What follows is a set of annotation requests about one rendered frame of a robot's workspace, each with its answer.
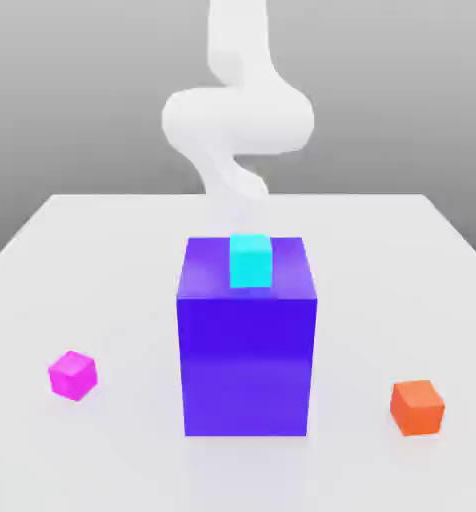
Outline small magenta cube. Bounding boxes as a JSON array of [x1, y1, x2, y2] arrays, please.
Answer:
[[47, 349, 99, 402]]

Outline large purple box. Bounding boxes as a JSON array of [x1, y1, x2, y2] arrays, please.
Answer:
[[176, 236, 318, 438]]

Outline small orange cube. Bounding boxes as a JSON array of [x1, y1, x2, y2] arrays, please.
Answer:
[[389, 379, 446, 438]]

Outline small cyan cube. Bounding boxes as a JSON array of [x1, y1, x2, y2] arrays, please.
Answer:
[[228, 233, 274, 290]]

